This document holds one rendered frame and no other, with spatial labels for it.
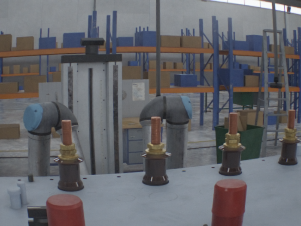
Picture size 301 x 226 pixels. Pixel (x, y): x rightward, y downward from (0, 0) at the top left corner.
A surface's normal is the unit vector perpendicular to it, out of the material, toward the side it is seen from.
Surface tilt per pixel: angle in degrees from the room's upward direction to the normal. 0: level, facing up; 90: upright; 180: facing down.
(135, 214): 0
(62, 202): 4
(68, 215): 89
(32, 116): 82
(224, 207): 89
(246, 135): 94
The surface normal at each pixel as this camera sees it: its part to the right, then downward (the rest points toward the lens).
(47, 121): 0.76, 0.25
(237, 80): 0.25, 0.12
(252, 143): 0.56, 0.17
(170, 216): 0.00, -0.99
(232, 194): -0.15, 0.10
